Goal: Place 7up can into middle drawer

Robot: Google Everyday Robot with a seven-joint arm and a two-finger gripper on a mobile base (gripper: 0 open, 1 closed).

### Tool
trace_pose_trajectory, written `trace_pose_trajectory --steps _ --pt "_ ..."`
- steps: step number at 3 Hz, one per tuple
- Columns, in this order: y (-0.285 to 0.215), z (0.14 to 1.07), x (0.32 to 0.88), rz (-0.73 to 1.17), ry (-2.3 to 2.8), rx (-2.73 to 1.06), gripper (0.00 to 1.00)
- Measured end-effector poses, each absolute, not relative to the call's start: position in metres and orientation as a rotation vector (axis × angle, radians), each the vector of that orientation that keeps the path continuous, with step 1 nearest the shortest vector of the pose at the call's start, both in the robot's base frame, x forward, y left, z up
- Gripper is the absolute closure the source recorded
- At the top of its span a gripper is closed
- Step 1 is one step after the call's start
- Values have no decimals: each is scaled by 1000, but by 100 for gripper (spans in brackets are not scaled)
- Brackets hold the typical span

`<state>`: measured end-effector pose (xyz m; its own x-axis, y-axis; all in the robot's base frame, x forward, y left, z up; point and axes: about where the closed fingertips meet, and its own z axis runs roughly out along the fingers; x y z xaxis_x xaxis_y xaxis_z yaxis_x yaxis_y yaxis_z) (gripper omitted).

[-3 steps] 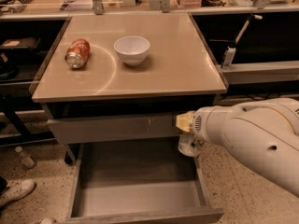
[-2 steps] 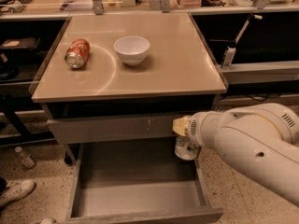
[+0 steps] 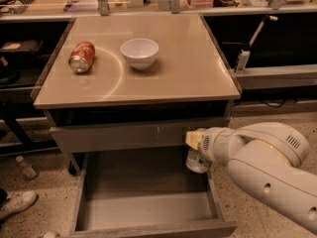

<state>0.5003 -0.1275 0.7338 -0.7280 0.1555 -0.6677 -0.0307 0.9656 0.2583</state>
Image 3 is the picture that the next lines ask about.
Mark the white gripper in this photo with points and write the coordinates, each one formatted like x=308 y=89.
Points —
x=211 y=144

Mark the silver green 7up can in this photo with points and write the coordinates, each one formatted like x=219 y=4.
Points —
x=196 y=162

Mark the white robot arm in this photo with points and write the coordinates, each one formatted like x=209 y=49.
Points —
x=264 y=161

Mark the top drawer front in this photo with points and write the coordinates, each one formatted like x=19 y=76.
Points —
x=131 y=135

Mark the open middle drawer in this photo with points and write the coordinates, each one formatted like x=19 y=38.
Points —
x=147 y=193

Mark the grey drawer cabinet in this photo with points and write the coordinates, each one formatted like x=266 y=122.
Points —
x=188 y=79

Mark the orange soda can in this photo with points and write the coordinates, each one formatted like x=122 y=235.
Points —
x=82 y=57

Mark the white bowl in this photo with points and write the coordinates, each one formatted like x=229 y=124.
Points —
x=140 y=53

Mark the clear plastic bottle on floor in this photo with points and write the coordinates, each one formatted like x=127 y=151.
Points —
x=27 y=168

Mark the white shoe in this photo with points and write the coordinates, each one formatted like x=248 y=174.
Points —
x=49 y=234
x=17 y=203

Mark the white handled tool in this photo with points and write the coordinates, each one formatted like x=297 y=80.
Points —
x=245 y=52

